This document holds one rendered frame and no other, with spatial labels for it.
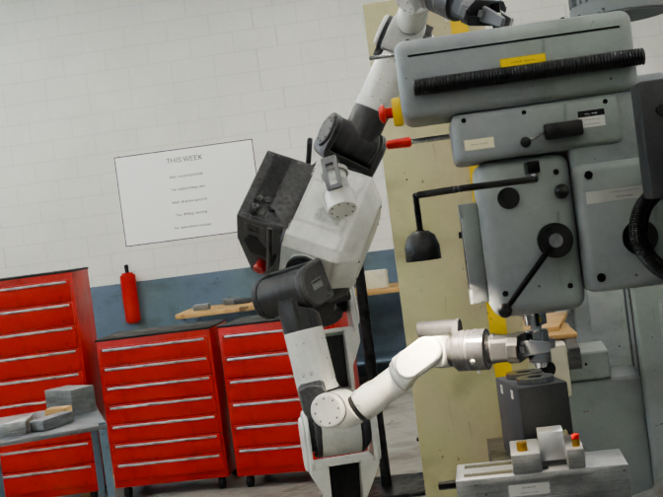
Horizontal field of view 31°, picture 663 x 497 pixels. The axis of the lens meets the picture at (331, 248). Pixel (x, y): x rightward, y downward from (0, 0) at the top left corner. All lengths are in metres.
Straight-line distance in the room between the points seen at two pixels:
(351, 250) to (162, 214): 9.12
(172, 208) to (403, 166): 7.67
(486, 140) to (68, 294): 5.28
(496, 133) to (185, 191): 9.46
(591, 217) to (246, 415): 5.01
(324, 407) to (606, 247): 0.70
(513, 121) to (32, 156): 10.00
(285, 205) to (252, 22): 9.06
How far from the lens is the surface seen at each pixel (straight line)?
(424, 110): 2.38
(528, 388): 2.82
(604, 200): 2.40
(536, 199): 2.41
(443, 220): 4.22
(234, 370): 7.19
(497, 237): 2.40
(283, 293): 2.63
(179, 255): 11.76
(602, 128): 2.41
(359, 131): 2.86
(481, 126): 2.38
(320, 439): 3.05
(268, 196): 2.76
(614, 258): 2.41
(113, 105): 11.95
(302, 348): 2.63
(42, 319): 7.48
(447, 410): 4.28
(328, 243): 2.69
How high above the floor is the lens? 1.55
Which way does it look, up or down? 1 degrees down
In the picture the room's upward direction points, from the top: 7 degrees counter-clockwise
